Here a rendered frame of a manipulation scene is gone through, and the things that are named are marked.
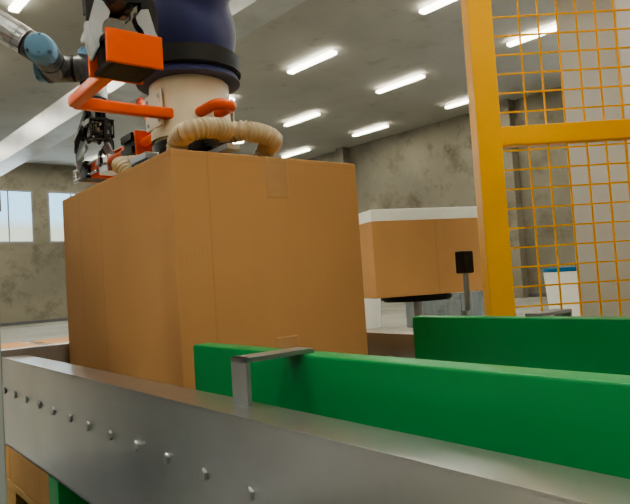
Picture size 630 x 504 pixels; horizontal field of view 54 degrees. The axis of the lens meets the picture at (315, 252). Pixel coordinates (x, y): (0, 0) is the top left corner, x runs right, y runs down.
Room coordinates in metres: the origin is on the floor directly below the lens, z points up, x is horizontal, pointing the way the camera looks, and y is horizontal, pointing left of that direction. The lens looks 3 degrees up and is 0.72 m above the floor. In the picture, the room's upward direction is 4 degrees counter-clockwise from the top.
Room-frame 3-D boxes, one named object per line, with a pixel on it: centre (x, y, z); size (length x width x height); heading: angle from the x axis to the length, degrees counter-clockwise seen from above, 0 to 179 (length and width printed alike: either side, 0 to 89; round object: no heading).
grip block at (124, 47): (0.93, 0.27, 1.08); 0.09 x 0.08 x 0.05; 128
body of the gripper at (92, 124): (1.78, 0.61, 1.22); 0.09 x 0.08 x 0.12; 38
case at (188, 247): (1.36, 0.25, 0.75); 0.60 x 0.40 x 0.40; 38
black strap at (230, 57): (1.33, 0.25, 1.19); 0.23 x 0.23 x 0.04
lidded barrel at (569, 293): (6.43, -2.63, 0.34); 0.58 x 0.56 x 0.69; 44
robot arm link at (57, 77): (1.76, 0.71, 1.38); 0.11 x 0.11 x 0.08; 9
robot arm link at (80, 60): (1.79, 0.61, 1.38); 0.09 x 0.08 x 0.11; 99
